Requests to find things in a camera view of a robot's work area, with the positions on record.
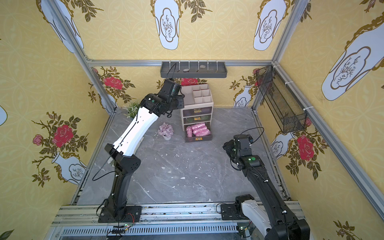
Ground white green work glove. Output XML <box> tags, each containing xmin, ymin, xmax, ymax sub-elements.
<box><xmin>107</xmin><ymin>137</ymin><xmax>144</xmax><ymax>164</ymax></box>

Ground black wire mesh basket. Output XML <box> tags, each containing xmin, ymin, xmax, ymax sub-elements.
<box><xmin>256</xmin><ymin>66</ymin><xmax>307</xmax><ymax>134</ymax></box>

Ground pink trash bag roll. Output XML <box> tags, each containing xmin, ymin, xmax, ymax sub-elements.
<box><xmin>186</xmin><ymin>126</ymin><xmax>193</xmax><ymax>138</ymax></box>
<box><xmin>195</xmin><ymin>129</ymin><xmax>211</xmax><ymax>137</ymax></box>
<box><xmin>191</xmin><ymin>123</ymin><xmax>206</xmax><ymax>130</ymax></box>
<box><xmin>193</xmin><ymin>126</ymin><xmax>208</xmax><ymax>135</ymax></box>

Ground green plant in blue pot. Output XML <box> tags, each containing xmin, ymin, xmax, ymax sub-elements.
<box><xmin>125</xmin><ymin>102</ymin><xmax>140</xmax><ymax>118</ymax></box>

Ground aluminum front rail frame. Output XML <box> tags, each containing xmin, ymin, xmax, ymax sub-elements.
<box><xmin>45</xmin><ymin>200</ymin><xmax>264</xmax><ymax>240</ymax></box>

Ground purple flowers in white pot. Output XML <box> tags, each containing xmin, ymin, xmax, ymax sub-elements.
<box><xmin>158</xmin><ymin>123</ymin><xmax>174</xmax><ymax>141</ymax></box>

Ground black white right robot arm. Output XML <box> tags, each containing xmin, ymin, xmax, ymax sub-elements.
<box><xmin>223</xmin><ymin>134</ymin><xmax>311</xmax><ymax>240</ymax></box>

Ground beige three-drawer organizer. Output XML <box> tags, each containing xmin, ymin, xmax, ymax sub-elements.
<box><xmin>180</xmin><ymin>84</ymin><xmax>214</xmax><ymax>131</ymax></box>

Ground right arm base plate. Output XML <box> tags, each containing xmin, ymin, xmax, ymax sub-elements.
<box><xmin>216</xmin><ymin>201</ymin><xmax>267</xmax><ymax>222</ymax></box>

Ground gray wall shelf tray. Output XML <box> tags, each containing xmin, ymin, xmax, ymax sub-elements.
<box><xmin>160</xmin><ymin>61</ymin><xmax>228</xmax><ymax>79</ymax></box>

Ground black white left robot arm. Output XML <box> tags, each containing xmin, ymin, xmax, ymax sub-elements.
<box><xmin>99</xmin><ymin>79</ymin><xmax>185</xmax><ymax>223</ymax></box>

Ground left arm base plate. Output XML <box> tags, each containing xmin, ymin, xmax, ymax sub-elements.
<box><xmin>98</xmin><ymin>206</ymin><xmax>142</xmax><ymax>223</ymax></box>

